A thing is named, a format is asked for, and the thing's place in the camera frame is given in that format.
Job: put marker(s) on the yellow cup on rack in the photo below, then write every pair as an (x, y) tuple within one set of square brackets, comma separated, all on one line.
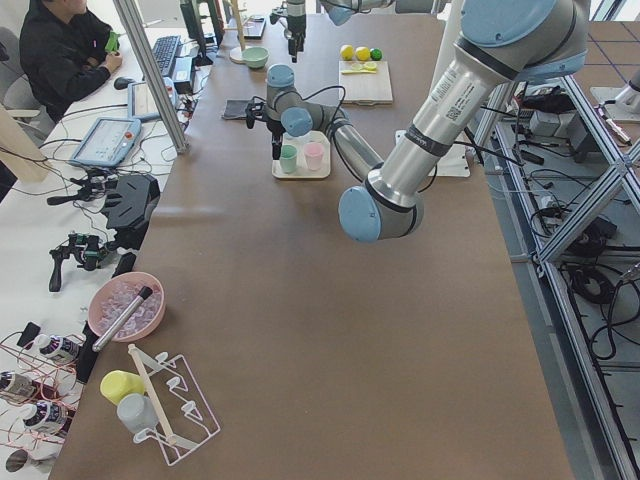
[(117, 384)]

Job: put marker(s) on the green plastic bowl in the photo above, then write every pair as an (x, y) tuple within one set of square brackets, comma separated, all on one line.
[(255, 57)]

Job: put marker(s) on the white wire rack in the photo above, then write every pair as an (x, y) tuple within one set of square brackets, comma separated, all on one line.
[(186, 421)]

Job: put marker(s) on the green plastic cup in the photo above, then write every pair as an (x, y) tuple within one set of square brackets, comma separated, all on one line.
[(288, 159)]

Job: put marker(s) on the whole lemon near lime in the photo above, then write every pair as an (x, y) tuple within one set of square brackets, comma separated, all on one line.
[(362, 53)]

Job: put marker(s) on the wooden cutting board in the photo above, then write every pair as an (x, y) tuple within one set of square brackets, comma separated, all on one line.
[(367, 89)]

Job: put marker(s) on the blue teach pendant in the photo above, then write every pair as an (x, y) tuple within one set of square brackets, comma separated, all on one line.
[(141, 104), (107, 142)]

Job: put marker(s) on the wooden cup stand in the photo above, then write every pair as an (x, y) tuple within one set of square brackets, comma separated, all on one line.
[(236, 55)]

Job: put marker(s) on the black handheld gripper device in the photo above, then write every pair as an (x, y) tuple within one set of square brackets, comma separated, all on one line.
[(88, 250)]

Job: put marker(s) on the pink plastic cup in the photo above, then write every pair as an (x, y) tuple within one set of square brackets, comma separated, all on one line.
[(313, 154)]

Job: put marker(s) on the green lime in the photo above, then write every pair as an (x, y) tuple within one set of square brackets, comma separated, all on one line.
[(376, 54)]

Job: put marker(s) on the grey cup on rack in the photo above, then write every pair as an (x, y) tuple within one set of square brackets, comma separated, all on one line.
[(136, 413)]

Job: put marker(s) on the black perforated stand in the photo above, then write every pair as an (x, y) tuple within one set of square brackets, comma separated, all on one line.
[(128, 208)]

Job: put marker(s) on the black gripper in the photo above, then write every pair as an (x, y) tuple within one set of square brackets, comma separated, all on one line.
[(295, 25), (275, 135)]

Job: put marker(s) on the seated person black jacket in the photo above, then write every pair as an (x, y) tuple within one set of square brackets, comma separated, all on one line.
[(62, 52)]

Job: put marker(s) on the black keyboard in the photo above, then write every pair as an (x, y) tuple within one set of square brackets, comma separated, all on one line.
[(165, 50)]

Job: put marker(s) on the aluminium frame post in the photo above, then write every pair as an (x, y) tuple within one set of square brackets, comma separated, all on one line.
[(132, 22)]

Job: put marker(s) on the yellow plastic knife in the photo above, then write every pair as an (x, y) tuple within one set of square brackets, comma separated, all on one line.
[(357, 72)]

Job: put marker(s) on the whole lemon outer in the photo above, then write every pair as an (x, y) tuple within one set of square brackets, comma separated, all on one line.
[(347, 52)]

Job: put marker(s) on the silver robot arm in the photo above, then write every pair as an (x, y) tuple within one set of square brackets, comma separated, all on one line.
[(294, 14), (498, 42)]

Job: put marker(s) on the black computer mouse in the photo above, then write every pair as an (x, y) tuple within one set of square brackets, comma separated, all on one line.
[(122, 83)]

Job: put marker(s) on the grey folded cloth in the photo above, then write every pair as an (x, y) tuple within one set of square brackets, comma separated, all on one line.
[(235, 109)]

